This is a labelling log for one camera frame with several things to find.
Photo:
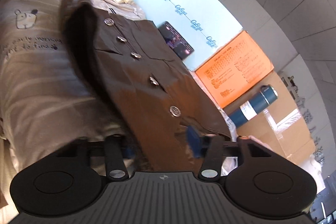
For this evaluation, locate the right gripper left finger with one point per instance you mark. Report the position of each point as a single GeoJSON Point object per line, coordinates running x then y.
{"type": "Point", "coordinates": [114, 166]}

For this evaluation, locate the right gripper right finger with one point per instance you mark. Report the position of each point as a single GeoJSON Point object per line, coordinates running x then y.
{"type": "Point", "coordinates": [209, 148]}

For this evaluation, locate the brown leather jacket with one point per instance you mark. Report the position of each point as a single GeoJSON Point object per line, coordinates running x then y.
{"type": "Point", "coordinates": [129, 67]}

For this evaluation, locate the operator right hand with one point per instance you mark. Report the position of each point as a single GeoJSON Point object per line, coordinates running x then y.
{"type": "Point", "coordinates": [250, 137]}

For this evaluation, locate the large cardboard box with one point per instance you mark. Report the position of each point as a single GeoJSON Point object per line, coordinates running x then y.
{"type": "Point", "coordinates": [281, 125]}

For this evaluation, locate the dark blue thermos bottle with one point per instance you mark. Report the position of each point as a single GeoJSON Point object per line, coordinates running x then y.
{"type": "Point", "coordinates": [252, 107]}

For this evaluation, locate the cartoon print bed sheet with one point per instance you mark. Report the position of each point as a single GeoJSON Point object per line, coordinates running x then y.
{"type": "Point", "coordinates": [44, 103]}

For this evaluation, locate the orange printed board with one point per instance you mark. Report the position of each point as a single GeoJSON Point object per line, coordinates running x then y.
{"type": "Point", "coordinates": [234, 69]}

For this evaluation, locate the black smartphone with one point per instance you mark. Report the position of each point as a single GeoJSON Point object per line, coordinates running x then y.
{"type": "Point", "coordinates": [175, 41]}

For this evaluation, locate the light blue foam board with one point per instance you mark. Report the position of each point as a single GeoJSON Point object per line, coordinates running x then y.
{"type": "Point", "coordinates": [206, 25]}

